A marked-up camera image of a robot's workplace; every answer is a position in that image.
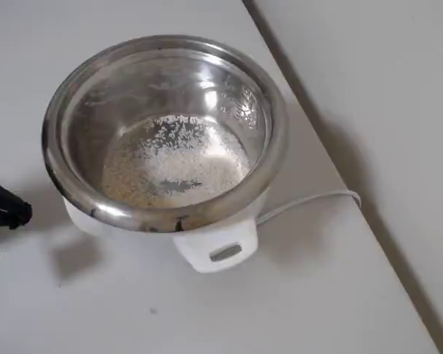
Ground white uncooked rice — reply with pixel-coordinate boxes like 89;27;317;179
102;114;250;207

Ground white rice cooker body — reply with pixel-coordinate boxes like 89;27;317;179
61;180;271;274

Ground stainless steel inner pot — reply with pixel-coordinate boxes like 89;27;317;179
41;34;289;233

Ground white power cord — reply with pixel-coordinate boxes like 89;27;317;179
256;189;363;225

